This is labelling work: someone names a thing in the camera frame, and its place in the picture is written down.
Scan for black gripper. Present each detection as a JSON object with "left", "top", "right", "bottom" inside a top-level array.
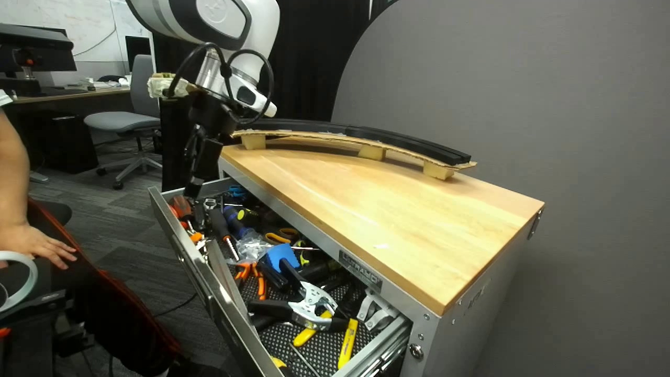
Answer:
[{"left": 183, "top": 93, "right": 239, "bottom": 201}]

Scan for metal tool drawer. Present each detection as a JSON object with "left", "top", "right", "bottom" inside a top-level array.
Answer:
[{"left": 150, "top": 176, "right": 414, "bottom": 377}]

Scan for person's bare forearm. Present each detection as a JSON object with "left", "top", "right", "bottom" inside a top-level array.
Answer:
[{"left": 0, "top": 112, "right": 33, "bottom": 237}]

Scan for person's bare hand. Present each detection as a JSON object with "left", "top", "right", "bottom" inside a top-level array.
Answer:
[{"left": 0, "top": 223, "right": 79, "bottom": 273}]

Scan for grey office chair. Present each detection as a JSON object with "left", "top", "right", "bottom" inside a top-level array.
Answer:
[{"left": 83, "top": 52, "right": 166, "bottom": 190}]

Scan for clear plastic parts bag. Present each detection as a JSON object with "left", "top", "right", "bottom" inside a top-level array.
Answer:
[{"left": 232, "top": 226, "right": 270, "bottom": 265}]

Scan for black curtain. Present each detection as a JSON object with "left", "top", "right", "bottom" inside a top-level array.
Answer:
[{"left": 153, "top": 0, "right": 401, "bottom": 194}]

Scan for wooden office desk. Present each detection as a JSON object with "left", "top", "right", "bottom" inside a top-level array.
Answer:
[{"left": 0, "top": 82, "right": 135, "bottom": 176}]

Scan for black red-edged chair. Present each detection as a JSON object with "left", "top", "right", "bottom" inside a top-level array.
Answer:
[{"left": 0, "top": 196, "right": 185, "bottom": 377}]

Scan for silver adjustable pliers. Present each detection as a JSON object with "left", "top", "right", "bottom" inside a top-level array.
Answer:
[{"left": 287, "top": 279, "right": 340, "bottom": 329}]

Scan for grey cabinet with wooden top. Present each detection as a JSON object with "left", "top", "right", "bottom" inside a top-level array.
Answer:
[{"left": 217, "top": 142, "right": 550, "bottom": 377}]

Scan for black desktop monitor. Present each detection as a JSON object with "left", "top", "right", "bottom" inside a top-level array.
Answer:
[{"left": 0, "top": 24, "right": 77, "bottom": 96}]

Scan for black curved foam strip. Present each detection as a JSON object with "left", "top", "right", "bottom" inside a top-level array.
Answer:
[{"left": 232, "top": 115, "right": 473, "bottom": 167}]

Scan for curved wooden template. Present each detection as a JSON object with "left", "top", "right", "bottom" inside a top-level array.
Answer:
[{"left": 229, "top": 128, "right": 480, "bottom": 185}]

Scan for grey curved partition panel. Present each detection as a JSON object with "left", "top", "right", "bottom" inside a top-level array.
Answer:
[{"left": 332, "top": 0, "right": 670, "bottom": 377}]

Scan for beige wrist camera mount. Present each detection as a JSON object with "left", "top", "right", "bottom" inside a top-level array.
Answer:
[{"left": 144, "top": 71, "right": 196, "bottom": 100}]

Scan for orange handled pliers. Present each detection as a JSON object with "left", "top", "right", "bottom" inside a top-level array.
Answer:
[{"left": 232, "top": 258, "right": 270, "bottom": 303}]

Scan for yellow handled tool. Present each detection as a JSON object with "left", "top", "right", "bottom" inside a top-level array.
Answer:
[
  {"left": 292, "top": 311, "right": 336, "bottom": 349},
  {"left": 336, "top": 317, "right": 362, "bottom": 373}
]

